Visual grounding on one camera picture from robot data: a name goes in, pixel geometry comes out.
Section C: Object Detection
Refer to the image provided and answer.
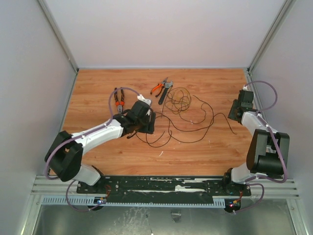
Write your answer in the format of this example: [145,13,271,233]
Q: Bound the black wire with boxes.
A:
[134,95,237,149]

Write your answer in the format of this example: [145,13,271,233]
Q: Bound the right aluminium frame post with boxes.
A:
[247,0,296,76]

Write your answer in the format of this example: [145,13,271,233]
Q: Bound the orange needle nose pliers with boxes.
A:
[150,77,168,97]

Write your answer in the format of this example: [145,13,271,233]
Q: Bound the black adjustable wrench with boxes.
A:
[158,81,173,105]

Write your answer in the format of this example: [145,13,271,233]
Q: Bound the orange black combination pliers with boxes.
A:
[114,88,125,114]

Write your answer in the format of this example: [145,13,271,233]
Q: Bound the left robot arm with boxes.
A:
[45,98,156,193]

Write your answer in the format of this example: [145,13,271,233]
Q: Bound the left aluminium frame post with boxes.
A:
[37,0,79,74]

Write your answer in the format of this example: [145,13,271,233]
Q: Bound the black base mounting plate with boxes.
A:
[77,176,249,204]

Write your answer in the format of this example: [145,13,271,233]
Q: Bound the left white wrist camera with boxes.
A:
[137,94,152,107]

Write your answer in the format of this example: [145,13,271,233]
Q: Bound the thin brown yellow wire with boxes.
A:
[165,87,193,116]

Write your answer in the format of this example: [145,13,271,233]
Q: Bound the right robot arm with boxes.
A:
[222,88,290,195]

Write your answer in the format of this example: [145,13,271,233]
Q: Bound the grey slotted cable duct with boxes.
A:
[41,195,225,208]

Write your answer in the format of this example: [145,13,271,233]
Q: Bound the aluminium frame post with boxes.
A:
[247,0,296,76]
[37,0,79,74]

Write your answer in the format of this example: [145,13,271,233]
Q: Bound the aluminium front rail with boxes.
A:
[31,176,299,199]

